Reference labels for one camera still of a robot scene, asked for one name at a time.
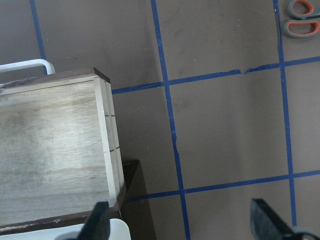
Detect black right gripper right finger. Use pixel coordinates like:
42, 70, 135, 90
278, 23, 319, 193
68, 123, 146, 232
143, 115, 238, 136
250, 198, 296, 240

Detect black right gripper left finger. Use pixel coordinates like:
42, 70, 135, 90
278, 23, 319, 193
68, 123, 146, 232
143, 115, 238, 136
78, 201, 111, 240

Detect wooden drawer with white handle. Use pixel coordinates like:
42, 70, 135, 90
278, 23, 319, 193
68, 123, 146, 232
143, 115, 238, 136
0, 59, 125, 232

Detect grey orange handled scissors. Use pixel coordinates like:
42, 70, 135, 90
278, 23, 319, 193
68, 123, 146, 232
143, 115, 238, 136
283, 0, 320, 38

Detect white foam tray box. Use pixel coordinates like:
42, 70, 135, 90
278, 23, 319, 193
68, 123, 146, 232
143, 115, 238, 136
0, 218, 132, 240

